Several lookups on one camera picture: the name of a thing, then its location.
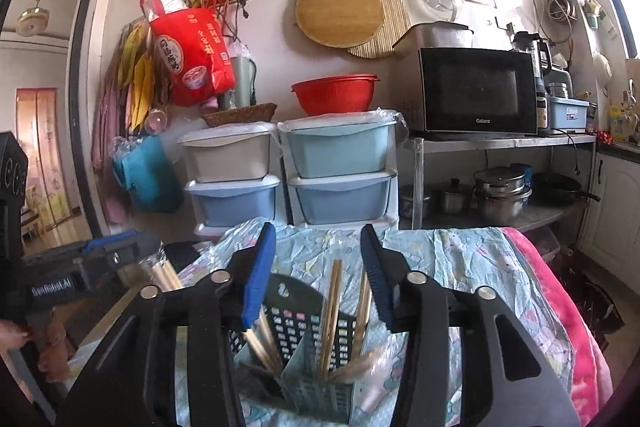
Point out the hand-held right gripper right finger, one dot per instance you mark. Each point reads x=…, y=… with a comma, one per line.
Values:
x=378, y=280

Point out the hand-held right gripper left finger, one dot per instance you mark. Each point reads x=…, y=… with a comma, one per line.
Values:
x=257, y=278

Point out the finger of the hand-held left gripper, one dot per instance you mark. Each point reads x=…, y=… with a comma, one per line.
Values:
x=107, y=243
x=112, y=272

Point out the green plastic utensil basket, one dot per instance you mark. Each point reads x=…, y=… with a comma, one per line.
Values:
x=272, y=297

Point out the group of wooden chopsticks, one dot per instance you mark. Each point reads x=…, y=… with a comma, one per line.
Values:
x=331, y=307

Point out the person's left hand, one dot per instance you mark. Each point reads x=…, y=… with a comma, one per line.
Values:
x=14, y=334

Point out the printed blanket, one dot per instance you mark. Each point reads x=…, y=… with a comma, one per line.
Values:
x=450, y=267

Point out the blue hanging bag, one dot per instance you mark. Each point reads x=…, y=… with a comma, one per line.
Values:
x=147, y=177

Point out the steel pot with lid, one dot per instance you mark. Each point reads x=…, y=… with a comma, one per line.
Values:
x=415, y=202

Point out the pink hanging cloth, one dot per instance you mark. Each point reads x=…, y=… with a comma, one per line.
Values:
x=107, y=147

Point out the white and blue drawer tower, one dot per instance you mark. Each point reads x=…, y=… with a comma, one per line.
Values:
x=225, y=187

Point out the small steel pot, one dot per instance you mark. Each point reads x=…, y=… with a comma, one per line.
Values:
x=452, y=197

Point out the light blue drawer tower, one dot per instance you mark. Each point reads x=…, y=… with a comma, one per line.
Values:
x=340, y=157

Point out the stacked steel pots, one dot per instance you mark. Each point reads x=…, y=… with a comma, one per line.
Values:
x=502, y=197

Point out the brown woven basket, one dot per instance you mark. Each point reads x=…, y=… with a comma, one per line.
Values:
x=240, y=114

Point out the yellow hanging bags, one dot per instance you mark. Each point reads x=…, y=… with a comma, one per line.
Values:
x=135, y=77

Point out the metal kitchen shelf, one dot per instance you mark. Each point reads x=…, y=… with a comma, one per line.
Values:
x=500, y=141

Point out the red plastic colander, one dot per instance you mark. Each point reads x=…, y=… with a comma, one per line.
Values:
x=335, y=97

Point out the pink blanket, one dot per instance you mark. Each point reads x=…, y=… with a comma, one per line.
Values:
x=565, y=307

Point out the pale green jug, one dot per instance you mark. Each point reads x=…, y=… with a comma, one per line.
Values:
x=244, y=82

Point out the ceiling lamp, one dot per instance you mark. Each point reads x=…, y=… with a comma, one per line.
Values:
x=32, y=19

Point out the black frying pan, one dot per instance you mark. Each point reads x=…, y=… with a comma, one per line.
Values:
x=560, y=189

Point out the red shopping bag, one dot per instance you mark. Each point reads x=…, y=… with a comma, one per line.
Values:
x=195, y=57

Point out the black microwave oven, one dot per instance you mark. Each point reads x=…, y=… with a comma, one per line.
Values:
x=475, y=92

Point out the dark bag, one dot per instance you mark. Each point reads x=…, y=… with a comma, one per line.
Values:
x=590, y=302

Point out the white kitchen cabinet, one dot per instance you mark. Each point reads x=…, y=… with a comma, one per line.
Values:
x=610, y=207

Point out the silver metal container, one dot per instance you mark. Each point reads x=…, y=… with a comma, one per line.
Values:
x=440, y=36

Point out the round bamboo mat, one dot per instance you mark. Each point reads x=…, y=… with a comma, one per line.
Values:
x=392, y=27

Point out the black blender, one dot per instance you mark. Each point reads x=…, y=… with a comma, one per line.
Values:
x=532, y=77

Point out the blue dish box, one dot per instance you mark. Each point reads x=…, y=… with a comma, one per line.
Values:
x=572, y=114

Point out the round wooden cutting board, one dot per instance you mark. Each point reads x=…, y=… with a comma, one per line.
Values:
x=337, y=12

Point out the bottles on counter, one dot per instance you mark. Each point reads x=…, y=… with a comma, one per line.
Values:
x=625, y=117

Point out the dark door frame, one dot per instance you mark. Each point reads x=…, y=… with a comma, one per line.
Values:
x=77, y=82

